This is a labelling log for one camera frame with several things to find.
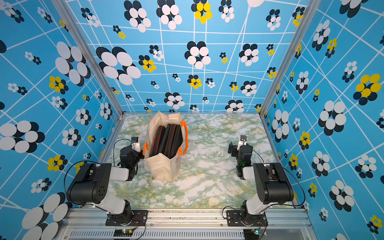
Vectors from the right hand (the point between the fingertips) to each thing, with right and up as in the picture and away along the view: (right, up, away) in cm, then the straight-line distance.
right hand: (242, 142), depth 94 cm
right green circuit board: (-3, -40, -25) cm, 47 cm away
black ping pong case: (-40, +2, -9) cm, 41 cm away
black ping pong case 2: (-47, -2, -12) cm, 49 cm away
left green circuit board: (-65, -42, -21) cm, 80 cm away
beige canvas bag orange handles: (-47, -12, -13) cm, 51 cm away
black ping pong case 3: (-51, +2, -9) cm, 52 cm away
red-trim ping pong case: (-44, +7, -6) cm, 44 cm away
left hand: (-62, 0, 0) cm, 62 cm away
